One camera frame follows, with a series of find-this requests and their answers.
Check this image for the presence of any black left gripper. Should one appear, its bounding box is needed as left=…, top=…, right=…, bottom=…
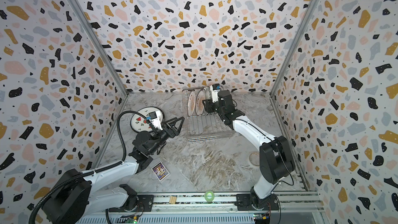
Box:
left=147, top=117, right=182, bottom=156

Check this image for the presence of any black rimmed cream plate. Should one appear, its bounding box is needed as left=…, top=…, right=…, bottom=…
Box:
left=130, top=106, right=165, bottom=133

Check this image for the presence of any white watermelon pattern plate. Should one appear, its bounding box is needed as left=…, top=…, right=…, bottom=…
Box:
left=130, top=107, right=164, bottom=133

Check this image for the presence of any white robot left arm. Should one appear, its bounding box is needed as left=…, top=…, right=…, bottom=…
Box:
left=29, top=117, right=184, bottom=224

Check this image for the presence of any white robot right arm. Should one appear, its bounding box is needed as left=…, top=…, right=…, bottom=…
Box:
left=203, top=84, right=295, bottom=209

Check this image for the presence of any white plate green rim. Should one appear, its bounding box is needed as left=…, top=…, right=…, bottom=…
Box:
left=195, top=86, right=211, bottom=116

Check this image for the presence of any white plate orange sunburst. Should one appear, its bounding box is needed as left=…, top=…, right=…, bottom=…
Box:
left=187, top=91, right=196, bottom=117

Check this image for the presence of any purple playing card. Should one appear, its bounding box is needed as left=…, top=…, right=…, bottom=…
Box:
left=152, top=162, right=170, bottom=181

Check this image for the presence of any clear tape roll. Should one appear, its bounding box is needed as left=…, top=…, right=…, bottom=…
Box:
left=248, top=151, right=260, bottom=167

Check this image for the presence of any small wooden block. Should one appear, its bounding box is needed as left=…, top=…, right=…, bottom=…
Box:
left=169, top=196, right=177, bottom=204

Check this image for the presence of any green tape roll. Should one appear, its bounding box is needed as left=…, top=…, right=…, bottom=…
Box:
left=204, top=190, right=215, bottom=203

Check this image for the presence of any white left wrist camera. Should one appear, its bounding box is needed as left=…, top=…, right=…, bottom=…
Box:
left=146, top=111, right=162, bottom=133

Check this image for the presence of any metal wire dish rack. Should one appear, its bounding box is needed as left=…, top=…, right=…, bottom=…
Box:
left=182, top=88, right=234, bottom=142

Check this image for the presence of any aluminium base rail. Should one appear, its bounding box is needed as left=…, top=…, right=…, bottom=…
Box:
left=78, top=191, right=328, bottom=224

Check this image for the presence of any black corrugated cable hose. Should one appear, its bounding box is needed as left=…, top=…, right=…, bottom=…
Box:
left=28, top=110, right=150, bottom=224

